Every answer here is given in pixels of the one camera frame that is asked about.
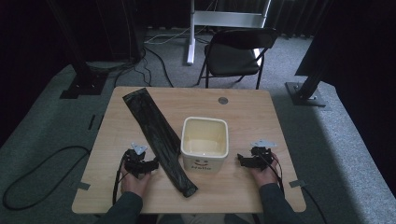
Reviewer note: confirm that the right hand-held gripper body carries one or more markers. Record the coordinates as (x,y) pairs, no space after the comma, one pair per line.
(261,157)

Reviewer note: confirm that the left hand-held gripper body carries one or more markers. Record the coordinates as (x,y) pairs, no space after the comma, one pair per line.
(134,161)

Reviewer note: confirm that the black plastic garbage bag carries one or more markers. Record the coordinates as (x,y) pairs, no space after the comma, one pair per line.
(157,137)

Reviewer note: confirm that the person's right hand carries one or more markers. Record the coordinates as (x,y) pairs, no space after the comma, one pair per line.
(264,177)

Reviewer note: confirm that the person's left hand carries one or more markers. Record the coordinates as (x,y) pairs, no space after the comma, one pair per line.
(134,185)

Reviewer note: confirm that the grey tape piece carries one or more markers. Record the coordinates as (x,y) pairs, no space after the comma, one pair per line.
(83,185)
(297,183)

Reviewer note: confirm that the black tape strip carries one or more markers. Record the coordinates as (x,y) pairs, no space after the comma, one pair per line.
(91,122)

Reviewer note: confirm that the grey round table grommet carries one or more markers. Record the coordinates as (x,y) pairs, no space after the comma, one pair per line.
(223,100)

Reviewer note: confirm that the black stand with grey base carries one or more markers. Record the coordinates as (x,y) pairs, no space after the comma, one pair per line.
(303,97)

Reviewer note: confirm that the black stand with square base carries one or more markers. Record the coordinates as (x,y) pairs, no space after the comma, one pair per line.
(84,85)

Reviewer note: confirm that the black folding chair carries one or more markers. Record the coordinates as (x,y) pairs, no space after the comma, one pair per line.
(232,59)

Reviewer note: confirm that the black curtain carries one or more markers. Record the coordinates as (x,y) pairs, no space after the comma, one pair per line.
(289,18)

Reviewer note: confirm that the white metal stand frame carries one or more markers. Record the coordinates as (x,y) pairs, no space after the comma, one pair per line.
(224,18)

